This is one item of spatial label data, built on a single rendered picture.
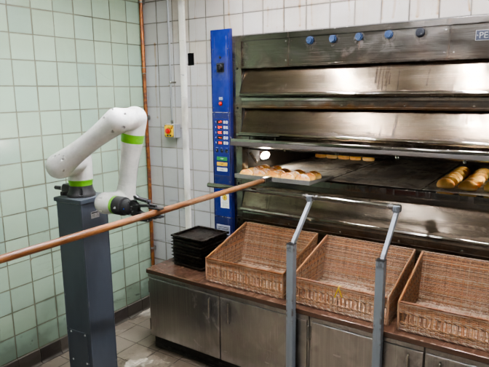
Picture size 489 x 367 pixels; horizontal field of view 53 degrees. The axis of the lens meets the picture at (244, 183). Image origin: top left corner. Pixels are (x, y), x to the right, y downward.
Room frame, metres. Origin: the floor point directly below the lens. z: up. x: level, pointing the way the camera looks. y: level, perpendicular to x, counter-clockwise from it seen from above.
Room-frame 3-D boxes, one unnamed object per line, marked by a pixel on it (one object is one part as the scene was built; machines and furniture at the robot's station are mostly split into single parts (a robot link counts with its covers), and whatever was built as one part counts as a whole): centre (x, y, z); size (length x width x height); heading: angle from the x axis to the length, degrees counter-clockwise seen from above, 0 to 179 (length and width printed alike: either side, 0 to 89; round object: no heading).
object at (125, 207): (2.30, 0.54, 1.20); 0.09 x 0.07 x 0.08; 57
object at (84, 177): (2.57, 0.88, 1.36); 0.16 x 0.13 x 0.19; 164
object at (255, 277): (2.95, -0.11, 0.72); 0.56 x 0.49 x 0.28; 57
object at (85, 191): (2.61, 0.93, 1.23); 0.26 x 0.15 x 0.06; 60
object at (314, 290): (2.61, -0.61, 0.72); 0.56 x 0.49 x 0.28; 56
